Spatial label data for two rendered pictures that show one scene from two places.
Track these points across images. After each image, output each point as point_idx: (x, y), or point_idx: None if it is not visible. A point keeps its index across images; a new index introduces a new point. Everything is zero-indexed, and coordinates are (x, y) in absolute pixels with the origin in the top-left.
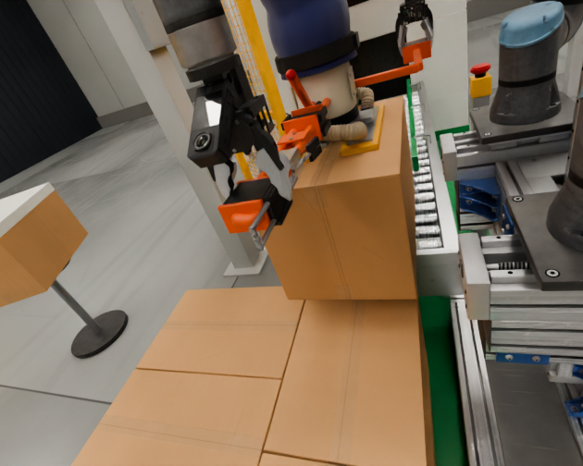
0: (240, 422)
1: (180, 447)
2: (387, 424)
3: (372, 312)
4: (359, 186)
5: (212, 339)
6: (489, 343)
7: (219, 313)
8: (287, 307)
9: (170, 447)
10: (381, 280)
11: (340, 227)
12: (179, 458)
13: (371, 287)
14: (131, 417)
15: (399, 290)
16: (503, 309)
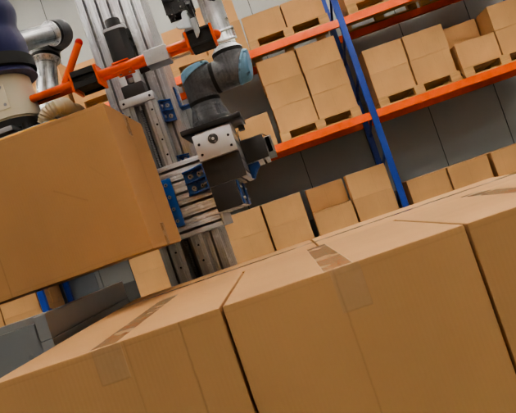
0: (296, 256)
1: (336, 247)
2: (280, 251)
3: (166, 291)
4: (135, 124)
5: (172, 306)
6: (244, 167)
7: (111, 329)
8: (133, 310)
9: (340, 247)
10: (168, 218)
11: (142, 157)
12: (346, 243)
13: (169, 226)
14: (316, 265)
15: (175, 230)
16: (236, 142)
